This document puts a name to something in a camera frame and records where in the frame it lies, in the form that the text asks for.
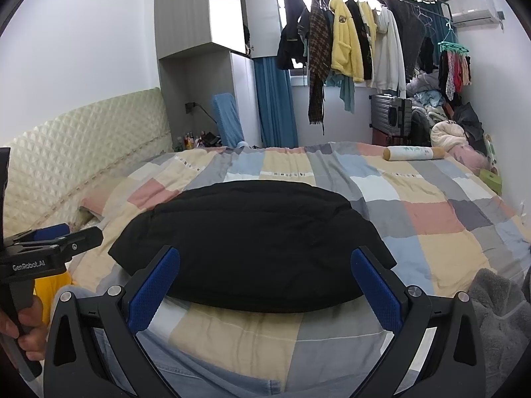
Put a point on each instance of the brown plaid hanging scarf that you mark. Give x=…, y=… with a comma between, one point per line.
x=319, y=49

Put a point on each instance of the blue covered chair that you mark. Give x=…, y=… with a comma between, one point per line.
x=227, y=117

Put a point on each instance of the pink pillow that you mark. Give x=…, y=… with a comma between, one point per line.
x=472, y=159

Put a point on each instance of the blue curtain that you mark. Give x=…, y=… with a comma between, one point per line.
x=275, y=105

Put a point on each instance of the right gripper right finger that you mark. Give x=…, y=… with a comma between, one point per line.
x=454, y=364

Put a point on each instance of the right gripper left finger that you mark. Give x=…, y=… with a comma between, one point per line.
x=74, y=365

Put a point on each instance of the white wall cabinet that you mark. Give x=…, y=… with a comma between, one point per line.
x=182, y=25

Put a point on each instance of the person's left hand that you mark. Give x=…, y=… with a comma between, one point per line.
x=35, y=341

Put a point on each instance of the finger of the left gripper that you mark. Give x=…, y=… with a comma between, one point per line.
x=37, y=244

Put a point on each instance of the green plastic stool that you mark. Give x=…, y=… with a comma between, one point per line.
x=492, y=180

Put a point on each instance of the white air conditioner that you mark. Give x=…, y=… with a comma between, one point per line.
x=469, y=13

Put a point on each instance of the cream fluffy clothes bundle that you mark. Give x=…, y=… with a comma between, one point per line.
x=447, y=135

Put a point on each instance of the cream quilted headboard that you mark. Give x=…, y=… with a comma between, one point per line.
x=52, y=167

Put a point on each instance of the yellow hanging hoodie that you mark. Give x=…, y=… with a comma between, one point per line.
x=354, y=34

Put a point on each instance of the white rolled paper tube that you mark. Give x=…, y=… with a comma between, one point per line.
x=408, y=153

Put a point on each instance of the dark grey hanging coat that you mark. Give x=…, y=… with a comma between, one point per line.
x=417, y=47

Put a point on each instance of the grey fleece garment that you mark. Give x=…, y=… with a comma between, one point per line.
x=502, y=309

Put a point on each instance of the white hanging hoodie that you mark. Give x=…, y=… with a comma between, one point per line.
x=388, y=62

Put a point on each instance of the teal sock hanger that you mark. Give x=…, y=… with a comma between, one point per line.
x=449, y=43

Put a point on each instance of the black large garment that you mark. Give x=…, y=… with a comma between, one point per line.
x=255, y=246

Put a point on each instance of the silver ribbed suitcase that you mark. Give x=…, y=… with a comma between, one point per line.
x=391, y=115

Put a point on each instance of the black hanging jacket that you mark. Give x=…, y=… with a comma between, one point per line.
x=291, y=46

